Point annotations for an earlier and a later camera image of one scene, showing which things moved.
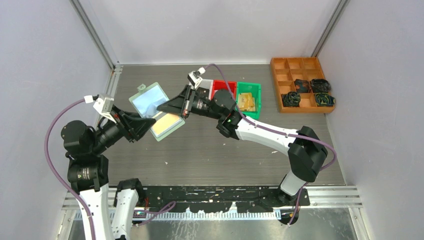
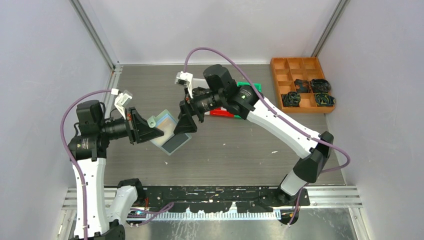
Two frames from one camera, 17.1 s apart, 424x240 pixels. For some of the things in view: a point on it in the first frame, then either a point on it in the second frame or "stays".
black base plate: x=250 y=199 stays
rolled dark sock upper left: x=302 y=86 stays
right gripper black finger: x=179 y=103 -> x=186 y=123
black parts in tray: x=320 y=86 stays
